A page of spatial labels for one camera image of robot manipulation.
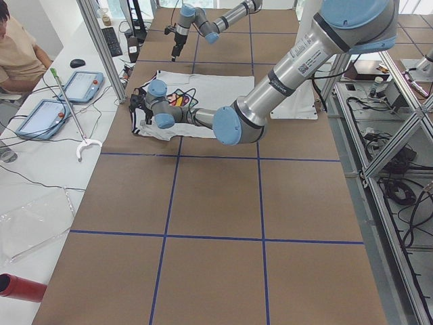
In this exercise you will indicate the aluminium side frame rack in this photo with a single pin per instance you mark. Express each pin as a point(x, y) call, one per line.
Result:
point(382, 124)

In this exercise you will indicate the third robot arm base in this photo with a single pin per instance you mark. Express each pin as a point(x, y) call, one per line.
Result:
point(419, 70)

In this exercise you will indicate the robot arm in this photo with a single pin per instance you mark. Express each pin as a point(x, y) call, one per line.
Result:
point(353, 27)
point(196, 16)

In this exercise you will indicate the black keyboard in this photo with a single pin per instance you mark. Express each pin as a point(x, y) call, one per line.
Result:
point(112, 41)

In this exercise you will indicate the red cylinder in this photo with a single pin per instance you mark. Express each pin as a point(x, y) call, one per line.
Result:
point(21, 288)

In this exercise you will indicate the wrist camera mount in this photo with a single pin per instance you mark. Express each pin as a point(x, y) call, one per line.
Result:
point(170, 29)
point(137, 99)

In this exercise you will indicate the seated person beige shirt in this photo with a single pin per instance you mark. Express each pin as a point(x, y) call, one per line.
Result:
point(23, 62)

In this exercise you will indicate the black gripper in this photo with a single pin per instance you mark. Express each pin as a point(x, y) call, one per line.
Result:
point(177, 42)
point(141, 109)

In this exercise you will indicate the aluminium frame post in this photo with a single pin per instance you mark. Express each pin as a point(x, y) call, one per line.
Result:
point(92, 24)

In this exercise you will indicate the clear acrylic sheet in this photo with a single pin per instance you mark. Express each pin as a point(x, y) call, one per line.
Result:
point(34, 225)

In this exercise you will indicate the white camera stand column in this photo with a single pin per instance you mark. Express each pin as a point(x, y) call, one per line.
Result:
point(293, 96)

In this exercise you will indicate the reacher grabber tool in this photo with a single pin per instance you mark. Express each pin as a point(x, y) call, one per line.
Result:
point(86, 142)

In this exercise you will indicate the blue teach pendant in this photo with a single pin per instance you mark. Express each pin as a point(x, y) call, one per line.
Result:
point(44, 121)
point(82, 86)

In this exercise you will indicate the black computer mouse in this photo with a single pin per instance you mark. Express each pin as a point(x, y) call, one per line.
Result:
point(76, 63)

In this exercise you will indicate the grey cartoon print t-shirt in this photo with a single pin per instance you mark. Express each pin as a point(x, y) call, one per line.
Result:
point(184, 104)

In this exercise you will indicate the near blue teach pendant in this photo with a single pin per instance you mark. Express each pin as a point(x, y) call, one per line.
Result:
point(44, 121)

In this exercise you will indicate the far blue teach pendant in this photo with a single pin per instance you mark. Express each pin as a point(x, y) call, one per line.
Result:
point(82, 86)

